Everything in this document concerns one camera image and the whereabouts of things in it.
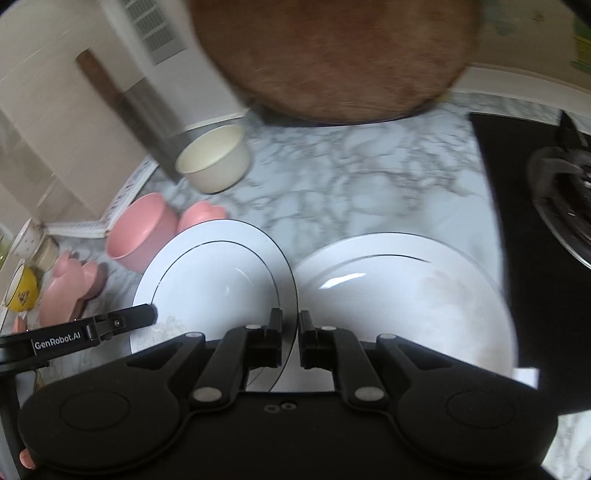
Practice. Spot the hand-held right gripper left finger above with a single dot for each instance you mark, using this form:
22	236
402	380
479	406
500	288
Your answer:
278	333

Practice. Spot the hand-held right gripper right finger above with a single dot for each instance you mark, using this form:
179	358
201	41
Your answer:
304	337

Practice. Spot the yellow bowl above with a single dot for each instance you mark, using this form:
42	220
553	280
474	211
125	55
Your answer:
23	288

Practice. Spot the green yellow packet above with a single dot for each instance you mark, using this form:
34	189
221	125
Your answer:
582	46

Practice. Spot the cream bowl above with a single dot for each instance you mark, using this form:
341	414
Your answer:
217	161

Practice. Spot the white vent grille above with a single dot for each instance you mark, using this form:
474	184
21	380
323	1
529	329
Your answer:
152	27

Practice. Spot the white music-note edge strip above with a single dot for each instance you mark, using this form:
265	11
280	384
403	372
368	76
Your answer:
115	212

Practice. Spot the pink paw-shaped plate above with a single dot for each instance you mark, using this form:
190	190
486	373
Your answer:
74	290

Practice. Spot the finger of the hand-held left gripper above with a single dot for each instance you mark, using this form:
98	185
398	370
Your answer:
129	318

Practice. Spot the round wooden cutting board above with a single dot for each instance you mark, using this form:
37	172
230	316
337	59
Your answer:
332	55

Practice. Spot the person's left hand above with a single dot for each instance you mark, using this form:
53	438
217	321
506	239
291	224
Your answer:
27	458

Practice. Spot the small beige cup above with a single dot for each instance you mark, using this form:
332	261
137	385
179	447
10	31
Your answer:
46	254

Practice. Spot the pink plastic cup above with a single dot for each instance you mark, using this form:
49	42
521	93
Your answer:
203	216

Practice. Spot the stove burner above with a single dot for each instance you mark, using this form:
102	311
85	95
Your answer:
563	184

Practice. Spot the plain white plate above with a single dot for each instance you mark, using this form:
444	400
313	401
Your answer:
397	304

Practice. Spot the white spotted cup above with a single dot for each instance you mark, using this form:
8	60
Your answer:
27	237

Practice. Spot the white plate with black rim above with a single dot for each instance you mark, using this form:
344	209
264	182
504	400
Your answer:
207	277

